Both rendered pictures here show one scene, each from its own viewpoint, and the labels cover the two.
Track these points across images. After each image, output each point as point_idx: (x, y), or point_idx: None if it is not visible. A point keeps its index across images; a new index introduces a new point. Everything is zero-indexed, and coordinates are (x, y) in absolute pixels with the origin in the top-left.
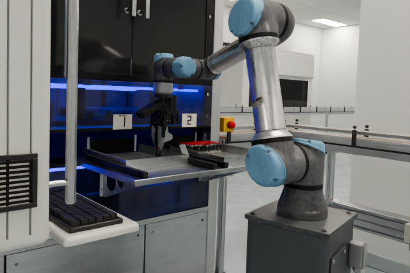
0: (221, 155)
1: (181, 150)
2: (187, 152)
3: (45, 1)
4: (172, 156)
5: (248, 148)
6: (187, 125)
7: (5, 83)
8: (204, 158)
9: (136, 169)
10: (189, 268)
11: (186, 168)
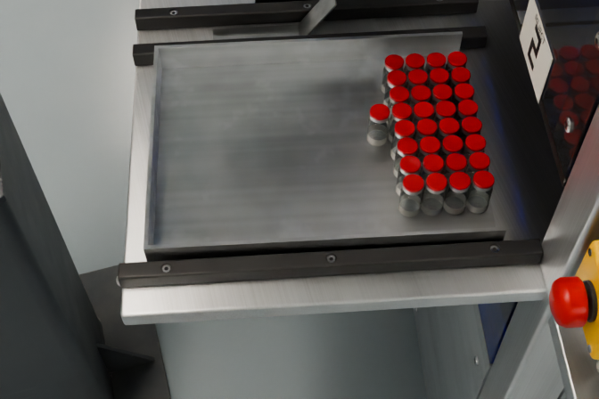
0: (348, 181)
1: (321, 0)
2: (315, 21)
3: None
4: None
5: (275, 240)
6: (527, 58)
7: None
8: (234, 39)
9: None
10: (447, 378)
11: None
